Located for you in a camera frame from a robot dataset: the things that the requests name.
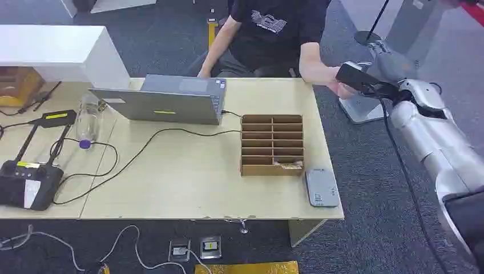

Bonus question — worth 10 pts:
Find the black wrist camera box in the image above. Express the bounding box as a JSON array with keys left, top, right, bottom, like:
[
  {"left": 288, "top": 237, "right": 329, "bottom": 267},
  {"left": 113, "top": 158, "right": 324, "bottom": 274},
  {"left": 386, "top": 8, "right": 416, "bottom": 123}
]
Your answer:
[{"left": 335, "top": 62, "right": 398, "bottom": 100}]

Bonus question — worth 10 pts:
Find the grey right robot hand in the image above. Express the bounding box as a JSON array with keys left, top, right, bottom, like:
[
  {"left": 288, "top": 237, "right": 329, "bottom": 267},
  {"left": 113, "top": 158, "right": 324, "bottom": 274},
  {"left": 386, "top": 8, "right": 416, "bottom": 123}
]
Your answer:
[{"left": 365, "top": 39, "right": 419, "bottom": 83}]

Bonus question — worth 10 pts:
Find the person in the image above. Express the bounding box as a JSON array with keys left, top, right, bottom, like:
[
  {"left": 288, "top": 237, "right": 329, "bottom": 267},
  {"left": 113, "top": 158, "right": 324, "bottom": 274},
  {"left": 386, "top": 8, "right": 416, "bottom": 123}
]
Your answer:
[{"left": 196, "top": 0, "right": 358, "bottom": 100}]

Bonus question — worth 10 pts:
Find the clear bottle purple cap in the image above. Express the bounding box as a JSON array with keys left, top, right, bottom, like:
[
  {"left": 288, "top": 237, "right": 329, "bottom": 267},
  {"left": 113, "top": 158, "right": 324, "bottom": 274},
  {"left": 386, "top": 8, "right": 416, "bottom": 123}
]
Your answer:
[{"left": 75, "top": 94, "right": 107, "bottom": 150}]

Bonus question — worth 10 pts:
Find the wooden card box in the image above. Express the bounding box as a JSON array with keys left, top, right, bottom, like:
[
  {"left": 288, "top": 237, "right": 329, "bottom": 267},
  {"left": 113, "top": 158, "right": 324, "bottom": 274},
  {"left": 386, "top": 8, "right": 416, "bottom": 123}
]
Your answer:
[{"left": 240, "top": 114, "right": 305, "bottom": 178}]

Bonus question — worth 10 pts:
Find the red strip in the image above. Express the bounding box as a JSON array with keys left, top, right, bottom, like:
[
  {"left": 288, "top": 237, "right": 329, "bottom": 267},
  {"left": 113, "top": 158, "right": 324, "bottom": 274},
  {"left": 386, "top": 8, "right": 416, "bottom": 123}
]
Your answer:
[{"left": 460, "top": 0, "right": 484, "bottom": 28}]

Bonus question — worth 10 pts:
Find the black thin cable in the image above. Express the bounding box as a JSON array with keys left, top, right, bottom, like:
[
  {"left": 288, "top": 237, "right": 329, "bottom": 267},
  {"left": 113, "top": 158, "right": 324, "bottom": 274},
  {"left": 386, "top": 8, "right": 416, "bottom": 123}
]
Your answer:
[{"left": 0, "top": 80, "right": 62, "bottom": 117}]

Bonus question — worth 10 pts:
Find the white board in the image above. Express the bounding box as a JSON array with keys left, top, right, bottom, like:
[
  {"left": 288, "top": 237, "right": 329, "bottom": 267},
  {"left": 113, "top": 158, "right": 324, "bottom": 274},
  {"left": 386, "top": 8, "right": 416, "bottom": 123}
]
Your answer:
[{"left": 59, "top": 0, "right": 158, "bottom": 18}]

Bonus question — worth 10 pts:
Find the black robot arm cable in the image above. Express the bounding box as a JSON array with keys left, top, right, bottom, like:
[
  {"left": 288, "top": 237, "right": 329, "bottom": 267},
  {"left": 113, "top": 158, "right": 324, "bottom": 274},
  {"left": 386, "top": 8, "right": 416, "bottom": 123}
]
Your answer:
[{"left": 377, "top": 94, "right": 451, "bottom": 274}]

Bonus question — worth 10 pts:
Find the floor socket yellow label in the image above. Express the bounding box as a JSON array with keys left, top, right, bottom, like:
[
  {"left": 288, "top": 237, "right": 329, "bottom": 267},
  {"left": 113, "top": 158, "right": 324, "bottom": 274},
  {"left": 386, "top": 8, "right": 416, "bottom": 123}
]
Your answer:
[{"left": 199, "top": 235, "right": 223, "bottom": 260}]

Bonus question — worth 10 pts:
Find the gold sheet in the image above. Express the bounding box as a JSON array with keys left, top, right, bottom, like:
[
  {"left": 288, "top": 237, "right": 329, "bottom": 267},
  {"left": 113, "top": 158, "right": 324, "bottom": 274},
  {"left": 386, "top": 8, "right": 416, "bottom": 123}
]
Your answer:
[{"left": 194, "top": 260, "right": 300, "bottom": 274}]

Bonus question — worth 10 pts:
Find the floor socket with plug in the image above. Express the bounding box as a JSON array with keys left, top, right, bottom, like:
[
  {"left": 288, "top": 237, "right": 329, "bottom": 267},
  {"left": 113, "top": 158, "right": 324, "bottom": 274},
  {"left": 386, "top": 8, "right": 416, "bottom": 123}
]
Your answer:
[{"left": 168, "top": 237, "right": 191, "bottom": 263}]

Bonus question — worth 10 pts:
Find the table leg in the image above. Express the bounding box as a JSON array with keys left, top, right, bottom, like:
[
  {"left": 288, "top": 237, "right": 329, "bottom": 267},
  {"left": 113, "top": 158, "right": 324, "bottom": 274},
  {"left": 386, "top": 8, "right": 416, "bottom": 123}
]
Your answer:
[{"left": 289, "top": 219, "right": 326, "bottom": 248}]

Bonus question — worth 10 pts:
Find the white cabinet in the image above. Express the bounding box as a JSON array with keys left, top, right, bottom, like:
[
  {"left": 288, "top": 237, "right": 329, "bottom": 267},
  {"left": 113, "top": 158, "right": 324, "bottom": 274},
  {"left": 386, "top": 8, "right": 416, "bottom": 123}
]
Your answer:
[{"left": 0, "top": 25, "right": 131, "bottom": 91}]

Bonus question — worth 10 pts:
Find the white floor cable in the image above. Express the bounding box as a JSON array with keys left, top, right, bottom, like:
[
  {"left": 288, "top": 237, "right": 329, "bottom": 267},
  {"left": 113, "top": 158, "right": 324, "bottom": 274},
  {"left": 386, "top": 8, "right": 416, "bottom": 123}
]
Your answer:
[{"left": 0, "top": 224, "right": 212, "bottom": 274}]

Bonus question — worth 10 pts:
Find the black pole round base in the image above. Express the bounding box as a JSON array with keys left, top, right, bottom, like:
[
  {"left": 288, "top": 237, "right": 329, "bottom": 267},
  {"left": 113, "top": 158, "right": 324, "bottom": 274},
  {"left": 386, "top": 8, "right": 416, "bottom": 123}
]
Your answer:
[{"left": 353, "top": 0, "right": 391, "bottom": 47}]

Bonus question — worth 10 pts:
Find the grey card reader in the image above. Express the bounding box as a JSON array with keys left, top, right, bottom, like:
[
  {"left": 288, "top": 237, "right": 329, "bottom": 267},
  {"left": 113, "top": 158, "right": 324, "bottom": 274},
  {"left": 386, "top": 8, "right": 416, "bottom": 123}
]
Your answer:
[{"left": 305, "top": 168, "right": 340, "bottom": 208}]

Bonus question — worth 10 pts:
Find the wooden crate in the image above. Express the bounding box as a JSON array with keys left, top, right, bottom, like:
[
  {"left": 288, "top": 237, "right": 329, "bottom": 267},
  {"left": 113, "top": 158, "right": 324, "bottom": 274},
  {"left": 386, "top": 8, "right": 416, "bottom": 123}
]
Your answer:
[{"left": 0, "top": 66, "right": 45, "bottom": 108}]

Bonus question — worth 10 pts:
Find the yellow post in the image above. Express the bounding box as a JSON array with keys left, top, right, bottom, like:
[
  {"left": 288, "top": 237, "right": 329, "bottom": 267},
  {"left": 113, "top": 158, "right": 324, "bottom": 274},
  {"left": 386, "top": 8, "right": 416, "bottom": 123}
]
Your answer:
[{"left": 207, "top": 18, "right": 220, "bottom": 49}]

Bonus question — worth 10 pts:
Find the black document camera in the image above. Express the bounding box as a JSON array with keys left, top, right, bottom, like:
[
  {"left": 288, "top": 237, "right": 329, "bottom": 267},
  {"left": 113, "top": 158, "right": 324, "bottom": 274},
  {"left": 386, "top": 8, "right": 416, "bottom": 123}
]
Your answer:
[{"left": 0, "top": 110, "right": 78, "bottom": 212}]

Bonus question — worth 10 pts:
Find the black laptop cable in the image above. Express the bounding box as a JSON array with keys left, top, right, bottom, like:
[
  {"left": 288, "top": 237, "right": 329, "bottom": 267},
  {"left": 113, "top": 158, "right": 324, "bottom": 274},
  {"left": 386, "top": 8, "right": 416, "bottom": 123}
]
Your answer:
[{"left": 52, "top": 110, "right": 243, "bottom": 206}]

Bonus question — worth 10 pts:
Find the card in wooden box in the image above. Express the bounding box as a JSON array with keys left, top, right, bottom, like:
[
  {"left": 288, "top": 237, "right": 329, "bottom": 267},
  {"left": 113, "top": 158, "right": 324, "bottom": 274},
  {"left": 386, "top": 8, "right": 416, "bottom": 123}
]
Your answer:
[{"left": 273, "top": 160, "right": 304, "bottom": 170}]

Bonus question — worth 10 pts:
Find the white stand base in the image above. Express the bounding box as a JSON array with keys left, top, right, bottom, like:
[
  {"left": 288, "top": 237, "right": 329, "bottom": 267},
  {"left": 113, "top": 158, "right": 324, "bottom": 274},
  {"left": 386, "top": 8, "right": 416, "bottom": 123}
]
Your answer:
[{"left": 338, "top": 94, "right": 395, "bottom": 125}]

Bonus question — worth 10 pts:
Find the grey laptop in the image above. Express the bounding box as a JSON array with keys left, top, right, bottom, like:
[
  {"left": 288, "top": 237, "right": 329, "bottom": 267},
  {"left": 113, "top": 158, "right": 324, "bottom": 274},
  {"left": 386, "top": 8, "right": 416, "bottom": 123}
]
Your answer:
[{"left": 89, "top": 74, "right": 227, "bottom": 126}]

